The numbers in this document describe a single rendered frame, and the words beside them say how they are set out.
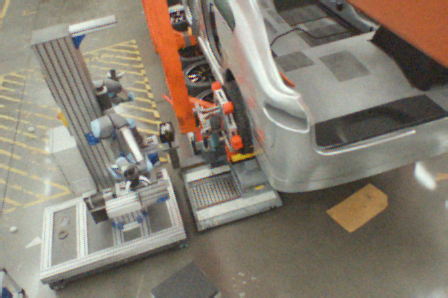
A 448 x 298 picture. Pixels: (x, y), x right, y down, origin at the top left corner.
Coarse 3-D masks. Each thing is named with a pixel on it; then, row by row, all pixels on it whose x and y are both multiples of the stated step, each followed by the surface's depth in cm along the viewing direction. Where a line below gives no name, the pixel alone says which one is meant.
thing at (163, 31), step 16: (160, 0) 331; (160, 16) 338; (160, 32) 346; (160, 48) 355; (176, 48) 359; (176, 64) 368; (176, 80) 377; (176, 96) 387; (176, 112) 397; (192, 112) 403; (192, 128) 412
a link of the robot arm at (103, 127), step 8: (96, 120) 286; (104, 120) 285; (96, 128) 283; (104, 128) 285; (112, 128) 288; (96, 136) 286; (104, 136) 288; (104, 144) 295; (112, 144) 297; (112, 152) 300; (112, 160) 305; (112, 168) 308; (120, 176) 313
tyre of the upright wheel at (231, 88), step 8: (224, 88) 356; (232, 88) 345; (232, 96) 339; (240, 96) 338; (240, 104) 336; (240, 112) 334; (240, 120) 334; (248, 120) 335; (240, 128) 336; (248, 128) 336; (232, 136) 390; (240, 136) 341; (248, 136) 340; (248, 144) 345; (240, 152) 369; (248, 152) 359
